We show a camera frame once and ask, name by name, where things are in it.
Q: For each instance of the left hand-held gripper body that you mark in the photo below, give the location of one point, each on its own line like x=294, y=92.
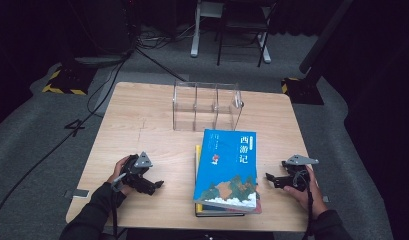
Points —
x=138, y=166

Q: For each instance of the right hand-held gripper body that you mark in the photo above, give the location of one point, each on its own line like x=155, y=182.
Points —
x=298, y=178

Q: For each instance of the red illustrated book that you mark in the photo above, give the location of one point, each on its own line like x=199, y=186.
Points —
x=259, y=206

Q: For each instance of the yellow book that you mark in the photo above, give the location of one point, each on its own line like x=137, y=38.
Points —
x=198, y=155

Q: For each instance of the blue book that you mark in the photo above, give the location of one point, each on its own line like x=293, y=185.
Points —
x=225, y=166

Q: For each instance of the black book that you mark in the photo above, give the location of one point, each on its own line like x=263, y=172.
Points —
x=218, y=215

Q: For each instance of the clear acrylic book rack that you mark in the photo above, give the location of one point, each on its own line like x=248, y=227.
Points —
x=205, y=103

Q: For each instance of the person's right hand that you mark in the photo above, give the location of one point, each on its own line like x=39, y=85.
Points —
x=315, y=196

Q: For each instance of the grey tape strip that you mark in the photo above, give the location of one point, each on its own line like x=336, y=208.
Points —
x=325, y=199
x=78, y=193

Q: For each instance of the black yellow striped stand base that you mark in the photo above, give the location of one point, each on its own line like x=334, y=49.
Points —
x=302, y=91
x=70, y=81

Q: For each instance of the white desk leg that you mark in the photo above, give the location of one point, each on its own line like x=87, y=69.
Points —
x=266, y=56
x=194, y=43

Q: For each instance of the grey flat stand base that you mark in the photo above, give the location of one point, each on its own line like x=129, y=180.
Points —
x=98, y=60

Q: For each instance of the black folding chair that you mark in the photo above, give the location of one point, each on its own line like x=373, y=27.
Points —
x=220, y=50

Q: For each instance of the black slanted pole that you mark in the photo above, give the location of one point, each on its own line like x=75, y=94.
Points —
x=325, y=36

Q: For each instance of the black equipment case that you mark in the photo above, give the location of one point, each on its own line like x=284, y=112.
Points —
x=105, y=26

